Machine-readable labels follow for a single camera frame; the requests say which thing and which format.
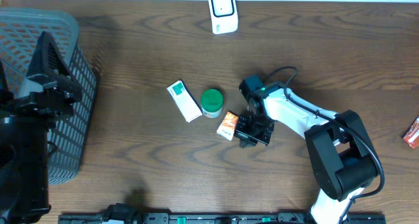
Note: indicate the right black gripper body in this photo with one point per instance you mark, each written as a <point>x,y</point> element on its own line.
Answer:
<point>251,127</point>

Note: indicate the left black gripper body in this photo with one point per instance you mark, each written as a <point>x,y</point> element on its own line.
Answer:
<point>46,95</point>

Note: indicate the small orange box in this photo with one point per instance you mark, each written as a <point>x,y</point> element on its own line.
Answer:
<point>228,125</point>

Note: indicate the green lid jar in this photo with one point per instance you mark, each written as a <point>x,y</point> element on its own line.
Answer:
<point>212,103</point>

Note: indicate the white green Panadol box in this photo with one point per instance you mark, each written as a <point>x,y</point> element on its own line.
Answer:
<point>184,101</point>

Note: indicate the long orange sachet pack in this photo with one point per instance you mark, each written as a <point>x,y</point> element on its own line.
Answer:
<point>411,136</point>

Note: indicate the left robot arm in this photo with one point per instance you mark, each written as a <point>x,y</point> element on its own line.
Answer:
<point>25,122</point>

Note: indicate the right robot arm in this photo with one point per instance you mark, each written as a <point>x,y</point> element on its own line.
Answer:
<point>342,156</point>

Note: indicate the white barcode scanner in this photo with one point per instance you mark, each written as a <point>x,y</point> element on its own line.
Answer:
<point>224,16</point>

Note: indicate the grey plastic basket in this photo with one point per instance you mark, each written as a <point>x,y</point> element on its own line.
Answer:
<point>20,30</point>

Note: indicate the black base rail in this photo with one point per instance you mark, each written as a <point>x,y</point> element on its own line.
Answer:
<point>123,214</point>

